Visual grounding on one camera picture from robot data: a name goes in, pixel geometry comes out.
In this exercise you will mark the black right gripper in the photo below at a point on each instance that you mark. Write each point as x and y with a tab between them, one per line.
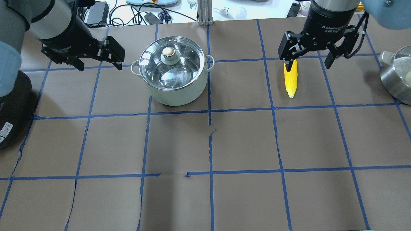
324	25

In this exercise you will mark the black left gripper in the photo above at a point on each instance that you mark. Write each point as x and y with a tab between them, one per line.
71	38

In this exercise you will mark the yellow corn cob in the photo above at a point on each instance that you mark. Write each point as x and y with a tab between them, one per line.
291	79

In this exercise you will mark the glass pot lid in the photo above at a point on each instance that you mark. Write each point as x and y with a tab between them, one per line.
171	63

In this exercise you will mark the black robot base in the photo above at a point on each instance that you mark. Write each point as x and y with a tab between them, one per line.
14	109

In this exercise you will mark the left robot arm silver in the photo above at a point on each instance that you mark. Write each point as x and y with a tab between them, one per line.
17	18

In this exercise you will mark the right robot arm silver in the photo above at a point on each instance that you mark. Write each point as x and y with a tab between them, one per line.
391	14

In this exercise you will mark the steel steamer pot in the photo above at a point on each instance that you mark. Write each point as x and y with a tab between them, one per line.
395	73

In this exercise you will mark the pale green cooking pot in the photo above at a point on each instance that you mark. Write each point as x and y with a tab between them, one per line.
184	95

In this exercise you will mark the black phone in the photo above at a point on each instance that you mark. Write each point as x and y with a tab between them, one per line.
294	10

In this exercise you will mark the black power adapter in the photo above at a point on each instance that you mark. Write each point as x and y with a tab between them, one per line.
97	15

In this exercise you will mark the blue teach pendant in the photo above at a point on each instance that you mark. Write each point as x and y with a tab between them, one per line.
165	3

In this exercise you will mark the white light bulb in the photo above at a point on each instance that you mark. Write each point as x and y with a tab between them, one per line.
237	13

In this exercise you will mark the aluminium frame post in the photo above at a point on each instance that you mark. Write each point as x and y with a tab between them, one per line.
204	11

